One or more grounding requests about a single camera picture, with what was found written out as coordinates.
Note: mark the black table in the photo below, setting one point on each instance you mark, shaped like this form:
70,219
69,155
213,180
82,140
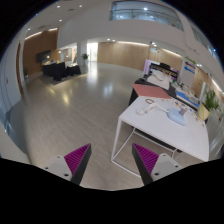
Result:
173,92

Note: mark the light blue power strip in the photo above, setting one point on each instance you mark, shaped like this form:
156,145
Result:
174,115

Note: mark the purple charger plug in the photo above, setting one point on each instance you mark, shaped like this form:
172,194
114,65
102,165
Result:
182,111

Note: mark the red board sheet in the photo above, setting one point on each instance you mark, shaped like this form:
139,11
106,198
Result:
150,91

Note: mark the black reception desk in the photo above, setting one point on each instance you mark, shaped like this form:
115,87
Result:
58,71

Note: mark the green potted plant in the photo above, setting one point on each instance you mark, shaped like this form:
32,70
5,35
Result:
210,101

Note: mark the white metal-frame table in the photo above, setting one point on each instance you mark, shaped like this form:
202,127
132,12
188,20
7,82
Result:
152,120

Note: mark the colourful display monitor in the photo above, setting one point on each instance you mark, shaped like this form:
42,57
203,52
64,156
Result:
162,71

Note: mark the wall television screen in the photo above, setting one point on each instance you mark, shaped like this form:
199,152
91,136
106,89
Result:
43,56

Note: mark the yellow paper bag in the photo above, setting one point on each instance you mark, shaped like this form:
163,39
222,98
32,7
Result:
202,112

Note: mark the distant potted plant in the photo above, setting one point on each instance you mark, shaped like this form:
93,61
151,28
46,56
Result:
85,58

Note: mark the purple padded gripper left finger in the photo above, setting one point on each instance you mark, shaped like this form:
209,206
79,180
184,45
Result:
72,166

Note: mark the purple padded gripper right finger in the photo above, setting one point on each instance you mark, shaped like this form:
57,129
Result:
153,166

